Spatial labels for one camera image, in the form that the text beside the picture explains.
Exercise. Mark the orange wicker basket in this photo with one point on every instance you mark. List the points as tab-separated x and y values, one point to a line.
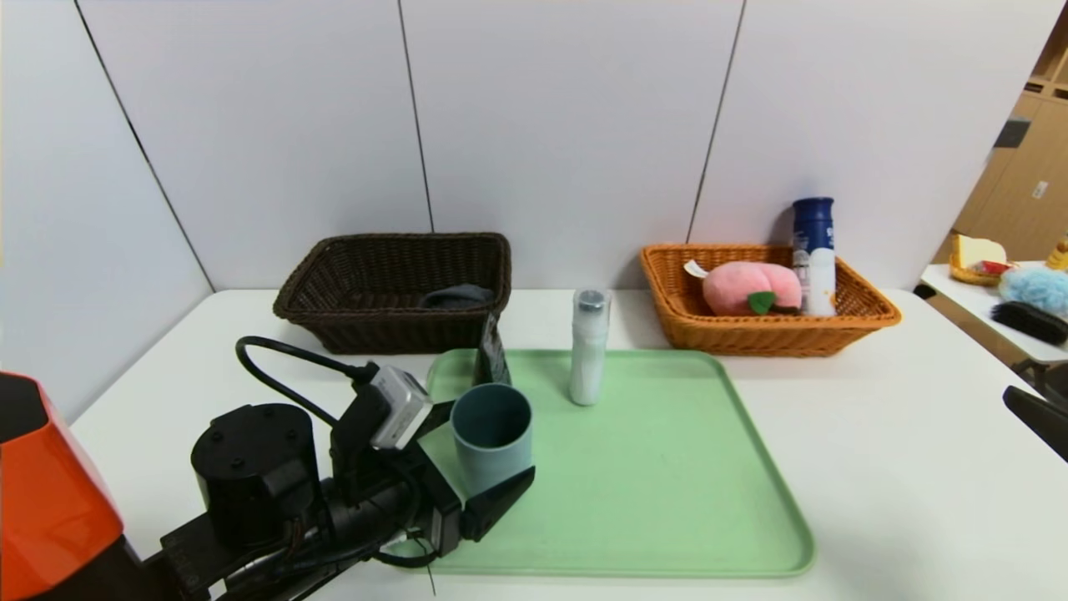
834	330

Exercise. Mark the dark brown wicker basket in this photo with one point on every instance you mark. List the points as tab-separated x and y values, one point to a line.
367	267

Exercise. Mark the light wooden cabinet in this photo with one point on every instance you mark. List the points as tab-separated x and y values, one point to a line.
1022	192

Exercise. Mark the black table leg frame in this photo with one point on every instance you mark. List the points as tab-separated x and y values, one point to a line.
1047	371

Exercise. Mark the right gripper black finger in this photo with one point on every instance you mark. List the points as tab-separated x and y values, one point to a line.
1047	421

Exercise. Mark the yellow bowl with snacks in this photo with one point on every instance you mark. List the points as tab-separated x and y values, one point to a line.
974	255

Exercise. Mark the white side table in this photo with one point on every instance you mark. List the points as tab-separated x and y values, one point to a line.
968	300

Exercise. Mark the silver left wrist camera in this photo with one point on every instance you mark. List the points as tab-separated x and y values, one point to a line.
400	409

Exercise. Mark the pink plush peach toy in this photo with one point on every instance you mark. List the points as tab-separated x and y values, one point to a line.
743	288

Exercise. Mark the dark grey towel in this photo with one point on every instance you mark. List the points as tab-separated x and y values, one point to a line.
457	296

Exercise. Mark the blue-grey plastic cup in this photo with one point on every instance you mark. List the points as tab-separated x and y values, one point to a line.
494	451

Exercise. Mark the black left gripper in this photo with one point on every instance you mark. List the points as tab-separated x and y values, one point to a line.
440	519

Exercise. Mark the white bottle with blue cap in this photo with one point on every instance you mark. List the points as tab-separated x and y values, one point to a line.
813	242

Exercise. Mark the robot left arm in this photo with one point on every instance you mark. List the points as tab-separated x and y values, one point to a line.
250	476

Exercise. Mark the light blue fluffy sponge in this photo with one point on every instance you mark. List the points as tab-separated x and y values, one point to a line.
1039	288

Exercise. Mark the small white bottle silver cap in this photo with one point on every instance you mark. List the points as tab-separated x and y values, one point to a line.
588	359

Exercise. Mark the small yellow toy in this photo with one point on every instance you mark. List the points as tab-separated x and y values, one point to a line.
1061	252

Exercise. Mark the black brush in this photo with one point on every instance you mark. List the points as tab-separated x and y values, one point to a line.
1030	324

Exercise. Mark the light green plastic tray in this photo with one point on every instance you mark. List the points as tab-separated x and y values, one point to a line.
651	501

